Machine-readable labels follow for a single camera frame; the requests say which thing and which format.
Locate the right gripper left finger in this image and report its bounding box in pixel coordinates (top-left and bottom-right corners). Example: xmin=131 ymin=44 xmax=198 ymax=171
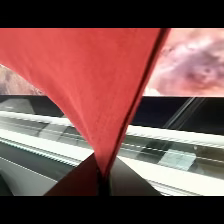
xmin=44 ymin=152 xmax=101 ymax=197

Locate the silver frame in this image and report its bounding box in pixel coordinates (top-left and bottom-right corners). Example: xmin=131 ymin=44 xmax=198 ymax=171
xmin=0 ymin=109 xmax=224 ymax=197

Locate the red garment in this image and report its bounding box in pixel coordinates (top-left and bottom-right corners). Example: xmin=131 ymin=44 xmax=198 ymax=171
xmin=0 ymin=28 xmax=172 ymax=178

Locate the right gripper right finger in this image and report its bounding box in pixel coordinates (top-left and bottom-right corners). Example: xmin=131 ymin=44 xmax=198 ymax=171
xmin=108 ymin=155 xmax=163 ymax=197

